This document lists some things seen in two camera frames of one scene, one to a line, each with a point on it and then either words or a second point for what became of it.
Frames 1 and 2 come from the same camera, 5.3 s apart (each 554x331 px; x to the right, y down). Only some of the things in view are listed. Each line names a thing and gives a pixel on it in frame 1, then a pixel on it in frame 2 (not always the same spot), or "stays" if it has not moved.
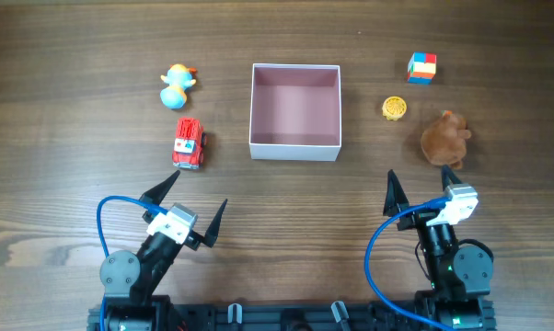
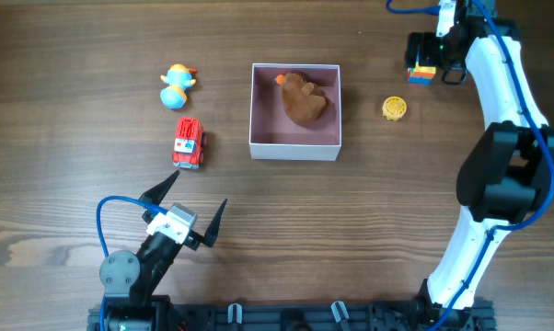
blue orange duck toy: (179, 77) stays
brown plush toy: (443, 142) -> (303, 100)
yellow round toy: (393, 108) stays
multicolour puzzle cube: (421, 68) stays
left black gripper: (193, 240) stays
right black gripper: (396, 199) -> (425, 40)
